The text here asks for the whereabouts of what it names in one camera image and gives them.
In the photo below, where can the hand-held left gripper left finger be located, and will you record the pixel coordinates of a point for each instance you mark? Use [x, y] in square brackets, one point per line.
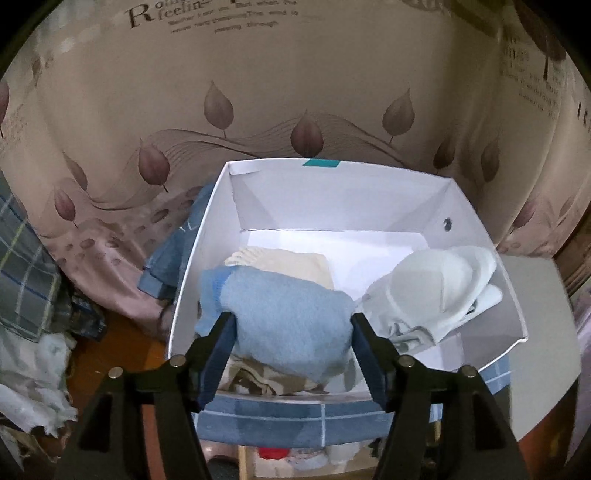
[217, 360]

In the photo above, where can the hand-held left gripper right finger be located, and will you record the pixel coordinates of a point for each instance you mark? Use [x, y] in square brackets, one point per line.
[369, 364]

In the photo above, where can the light blue underwear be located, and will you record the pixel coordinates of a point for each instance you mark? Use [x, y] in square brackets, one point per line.
[286, 318]

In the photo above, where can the white bra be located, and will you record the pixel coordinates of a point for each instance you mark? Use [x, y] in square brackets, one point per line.
[429, 286]

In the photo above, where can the wooden drawer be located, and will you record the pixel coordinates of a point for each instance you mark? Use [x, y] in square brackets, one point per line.
[245, 461]

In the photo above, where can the pile of underwear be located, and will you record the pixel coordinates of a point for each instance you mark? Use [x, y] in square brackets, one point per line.
[314, 464]

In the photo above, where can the cream underwear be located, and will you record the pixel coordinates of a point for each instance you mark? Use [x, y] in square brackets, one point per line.
[295, 267]

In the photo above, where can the white shoe box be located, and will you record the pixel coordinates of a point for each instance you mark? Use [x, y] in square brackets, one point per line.
[332, 203]

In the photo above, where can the blue checked cloth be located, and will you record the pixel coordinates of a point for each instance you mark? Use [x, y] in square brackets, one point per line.
[258, 422]

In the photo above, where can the blue printed packet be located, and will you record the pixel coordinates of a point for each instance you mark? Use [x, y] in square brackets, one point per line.
[87, 318]

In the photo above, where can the white round table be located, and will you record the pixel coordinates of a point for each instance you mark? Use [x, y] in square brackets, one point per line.
[545, 323]

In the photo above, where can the white plastic bag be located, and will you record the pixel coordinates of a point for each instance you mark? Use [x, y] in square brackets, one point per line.
[27, 383]

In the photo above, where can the grey plaid cloth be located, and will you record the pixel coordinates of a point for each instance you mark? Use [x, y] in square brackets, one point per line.
[27, 277]

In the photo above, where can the leaf print curtain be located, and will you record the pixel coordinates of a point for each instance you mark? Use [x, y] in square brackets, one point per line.
[295, 92]

